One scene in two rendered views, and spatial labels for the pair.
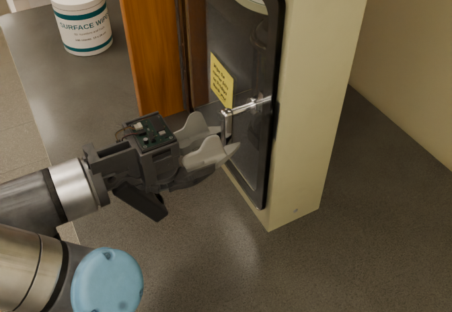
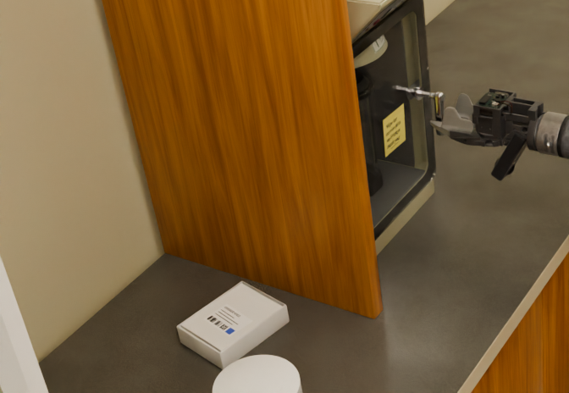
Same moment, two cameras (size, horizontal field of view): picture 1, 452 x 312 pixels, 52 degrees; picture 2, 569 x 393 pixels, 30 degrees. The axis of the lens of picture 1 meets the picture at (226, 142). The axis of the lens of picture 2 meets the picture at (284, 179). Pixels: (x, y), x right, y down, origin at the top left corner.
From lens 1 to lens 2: 212 cm
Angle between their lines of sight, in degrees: 82
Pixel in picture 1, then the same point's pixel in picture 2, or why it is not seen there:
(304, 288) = (461, 163)
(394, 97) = not seen: hidden behind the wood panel
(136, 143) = (509, 97)
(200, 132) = (450, 124)
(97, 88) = (358, 379)
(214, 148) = (463, 103)
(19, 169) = not seen: outside the picture
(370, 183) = not seen: hidden behind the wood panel
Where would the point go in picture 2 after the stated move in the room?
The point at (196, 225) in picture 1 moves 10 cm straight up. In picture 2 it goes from (465, 223) to (462, 179)
